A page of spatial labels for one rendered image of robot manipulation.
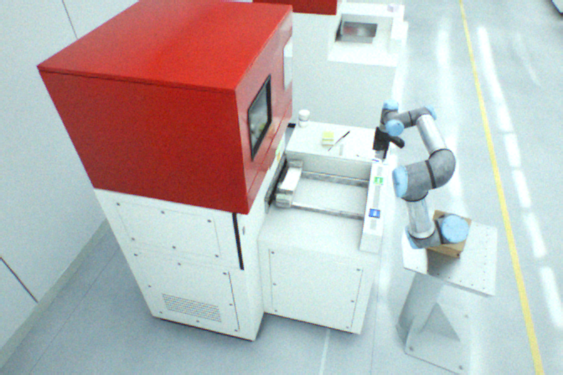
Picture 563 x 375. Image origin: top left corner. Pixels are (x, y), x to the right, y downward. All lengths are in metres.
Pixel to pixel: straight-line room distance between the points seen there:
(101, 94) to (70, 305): 1.94
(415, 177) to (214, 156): 0.76
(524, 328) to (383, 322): 0.90
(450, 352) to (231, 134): 2.01
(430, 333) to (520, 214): 1.46
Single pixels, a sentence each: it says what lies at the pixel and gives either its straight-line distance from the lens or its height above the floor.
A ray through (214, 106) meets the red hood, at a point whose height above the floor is 1.74.
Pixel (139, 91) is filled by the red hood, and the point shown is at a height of 1.77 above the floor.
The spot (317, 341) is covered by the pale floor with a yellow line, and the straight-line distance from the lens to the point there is 2.71.
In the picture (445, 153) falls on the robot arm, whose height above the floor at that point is 1.50.
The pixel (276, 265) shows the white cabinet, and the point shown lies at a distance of 2.23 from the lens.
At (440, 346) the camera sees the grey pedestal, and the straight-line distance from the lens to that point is 2.83.
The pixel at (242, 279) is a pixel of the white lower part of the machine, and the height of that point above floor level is 0.73.
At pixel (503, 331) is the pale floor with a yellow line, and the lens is 3.06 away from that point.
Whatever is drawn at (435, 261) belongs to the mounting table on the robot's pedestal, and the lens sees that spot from 2.13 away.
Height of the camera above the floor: 2.44
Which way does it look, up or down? 43 degrees down
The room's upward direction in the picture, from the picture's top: 1 degrees counter-clockwise
